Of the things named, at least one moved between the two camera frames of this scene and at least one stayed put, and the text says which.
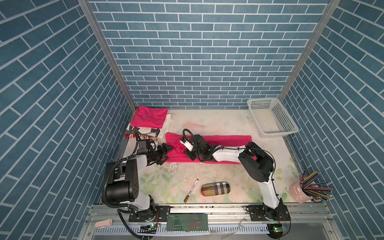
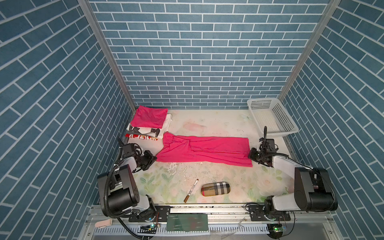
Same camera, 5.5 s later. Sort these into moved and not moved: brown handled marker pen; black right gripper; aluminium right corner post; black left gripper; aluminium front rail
Moved: black left gripper; black right gripper
Not moved: aluminium front rail; brown handled marker pen; aluminium right corner post
